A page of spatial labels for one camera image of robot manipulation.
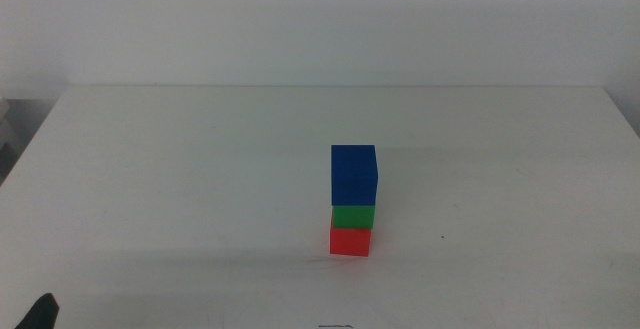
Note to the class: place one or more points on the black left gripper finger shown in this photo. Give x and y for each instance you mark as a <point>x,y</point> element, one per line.
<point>42,314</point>

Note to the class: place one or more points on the red cube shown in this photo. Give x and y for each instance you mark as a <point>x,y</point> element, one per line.
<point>350,243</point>

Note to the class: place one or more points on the green cube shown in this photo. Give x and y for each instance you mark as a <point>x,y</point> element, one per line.
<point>353,217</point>

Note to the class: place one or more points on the blue cube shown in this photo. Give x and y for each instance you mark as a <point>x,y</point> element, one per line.
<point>353,174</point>

